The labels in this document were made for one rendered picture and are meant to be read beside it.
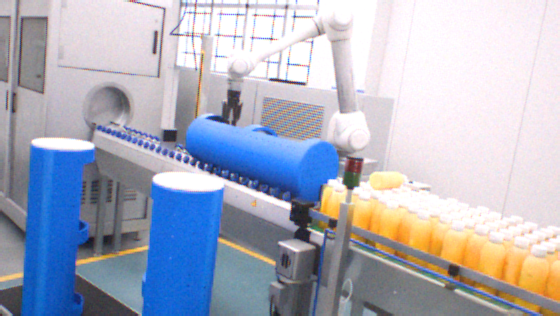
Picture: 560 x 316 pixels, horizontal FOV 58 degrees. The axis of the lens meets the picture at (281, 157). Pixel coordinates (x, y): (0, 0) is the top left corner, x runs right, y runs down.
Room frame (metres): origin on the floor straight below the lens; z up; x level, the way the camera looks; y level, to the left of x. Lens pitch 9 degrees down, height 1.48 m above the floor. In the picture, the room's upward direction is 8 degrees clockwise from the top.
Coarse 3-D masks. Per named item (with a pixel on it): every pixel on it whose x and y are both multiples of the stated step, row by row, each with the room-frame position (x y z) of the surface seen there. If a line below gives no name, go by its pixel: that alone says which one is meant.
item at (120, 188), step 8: (120, 184) 3.63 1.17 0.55; (120, 192) 3.63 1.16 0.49; (120, 200) 3.64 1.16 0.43; (120, 208) 3.64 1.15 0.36; (120, 216) 3.65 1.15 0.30; (120, 224) 3.65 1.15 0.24; (120, 232) 3.65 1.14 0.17; (112, 240) 3.65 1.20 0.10; (120, 240) 3.66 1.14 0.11; (112, 248) 3.65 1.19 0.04
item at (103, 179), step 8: (104, 176) 3.54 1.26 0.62; (104, 184) 3.54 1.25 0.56; (104, 192) 3.54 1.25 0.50; (104, 200) 3.55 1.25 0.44; (104, 208) 3.55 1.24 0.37; (96, 216) 3.55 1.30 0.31; (104, 216) 3.56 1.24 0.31; (96, 224) 3.55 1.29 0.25; (96, 232) 3.54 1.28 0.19; (96, 240) 3.53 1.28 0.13; (96, 248) 3.53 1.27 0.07; (96, 256) 3.53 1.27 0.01
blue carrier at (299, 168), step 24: (216, 120) 2.87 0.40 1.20; (192, 144) 2.69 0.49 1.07; (216, 144) 2.54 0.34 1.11; (240, 144) 2.42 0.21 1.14; (264, 144) 2.32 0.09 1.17; (288, 144) 2.24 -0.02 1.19; (312, 144) 2.18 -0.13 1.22; (240, 168) 2.42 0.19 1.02; (264, 168) 2.28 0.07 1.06; (288, 168) 2.17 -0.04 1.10; (312, 168) 2.19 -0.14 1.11; (336, 168) 2.31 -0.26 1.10; (312, 192) 2.21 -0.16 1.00
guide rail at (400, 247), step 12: (312, 216) 1.96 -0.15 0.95; (324, 216) 1.91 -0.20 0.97; (360, 228) 1.79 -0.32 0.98; (372, 240) 1.75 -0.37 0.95; (384, 240) 1.71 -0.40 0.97; (408, 252) 1.64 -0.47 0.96; (420, 252) 1.61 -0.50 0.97; (444, 264) 1.55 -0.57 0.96; (468, 276) 1.49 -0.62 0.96; (480, 276) 1.47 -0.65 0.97; (504, 288) 1.41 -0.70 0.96; (516, 288) 1.39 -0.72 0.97; (528, 300) 1.36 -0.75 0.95; (540, 300) 1.34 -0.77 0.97; (552, 300) 1.32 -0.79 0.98
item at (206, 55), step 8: (208, 40) 3.43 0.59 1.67; (208, 48) 3.44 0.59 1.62; (200, 56) 3.46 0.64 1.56; (208, 56) 3.44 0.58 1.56; (200, 64) 3.45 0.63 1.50; (208, 64) 3.45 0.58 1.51; (200, 72) 3.44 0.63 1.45; (208, 72) 3.45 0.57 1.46; (200, 80) 3.44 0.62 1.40; (208, 80) 3.46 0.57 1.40; (200, 88) 3.43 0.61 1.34; (208, 88) 3.46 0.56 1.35; (200, 96) 3.42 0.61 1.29; (200, 104) 3.42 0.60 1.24; (200, 112) 3.43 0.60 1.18
